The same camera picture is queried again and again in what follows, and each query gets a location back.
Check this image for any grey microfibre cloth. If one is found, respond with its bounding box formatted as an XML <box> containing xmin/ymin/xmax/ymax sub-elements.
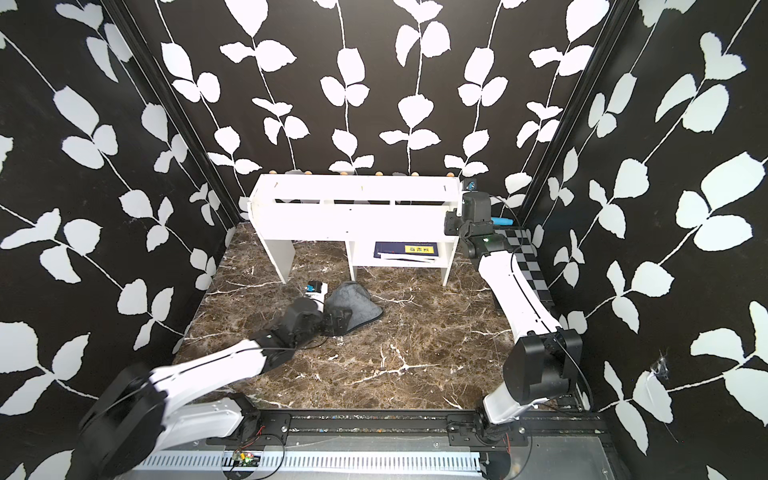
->
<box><xmin>325</xmin><ymin>281</ymin><xmax>383</xmax><ymax>336</ymax></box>

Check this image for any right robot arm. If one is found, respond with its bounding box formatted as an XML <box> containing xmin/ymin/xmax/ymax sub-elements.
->
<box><xmin>444</xmin><ymin>192</ymin><xmax>583</xmax><ymax>425</ymax></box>

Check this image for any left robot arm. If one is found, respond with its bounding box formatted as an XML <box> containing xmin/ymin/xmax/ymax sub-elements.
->
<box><xmin>66</xmin><ymin>297</ymin><xmax>354</xmax><ymax>479</ymax></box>

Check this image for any white wooden bookshelf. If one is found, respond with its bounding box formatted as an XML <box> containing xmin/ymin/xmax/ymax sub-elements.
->
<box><xmin>248</xmin><ymin>174</ymin><xmax>462</xmax><ymax>281</ymax></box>

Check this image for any dark blue book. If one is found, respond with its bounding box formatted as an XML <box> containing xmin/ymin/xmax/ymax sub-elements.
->
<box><xmin>373</xmin><ymin>242</ymin><xmax>439</xmax><ymax>263</ymax></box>

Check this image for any black white checkerboard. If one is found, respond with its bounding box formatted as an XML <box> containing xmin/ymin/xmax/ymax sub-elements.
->
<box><xmin>495</xmin><ymin>226</ymin><xmax>557</xmax><ymax>316</ymax></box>

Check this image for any small circuit board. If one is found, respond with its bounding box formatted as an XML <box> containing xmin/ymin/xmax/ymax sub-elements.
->
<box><xmin>230</xmin><ymin>451</ymin><xmax>261</xmax><ymax>470</ymax></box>

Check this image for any white perforated strip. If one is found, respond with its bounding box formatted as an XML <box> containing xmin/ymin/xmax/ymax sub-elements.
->
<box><xmin>134</xmin><ymin>450</ymin><xmax>482</xmax><ymax>475</ymax></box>

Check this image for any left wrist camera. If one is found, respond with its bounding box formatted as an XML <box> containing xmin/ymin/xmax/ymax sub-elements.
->
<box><xmin>305</xmin><ymin>281</ymin><xmax>328</xmax><ymax>304</ymax></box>

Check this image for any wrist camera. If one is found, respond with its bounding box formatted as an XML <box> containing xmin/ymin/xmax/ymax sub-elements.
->
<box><xmin>461</xmin><ymin>177</ymin><xmax>478</xmax><ymax>193</ymax></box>
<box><xmin>305</xmin><ymin>281</ymin><xmax>328</xmax><ymax>304</ymax></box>

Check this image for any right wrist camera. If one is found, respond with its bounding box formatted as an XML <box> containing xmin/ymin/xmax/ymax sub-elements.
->
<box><xmin>461</xmin><ymin>177</ymin><xmax>478</xmax><ymax>193</ymax></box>

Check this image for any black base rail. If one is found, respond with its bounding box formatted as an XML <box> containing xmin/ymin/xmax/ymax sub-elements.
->
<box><xmin>206</xmin><ymin>409</ymin><xmax>610</xmax><ymax>451</ymax></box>

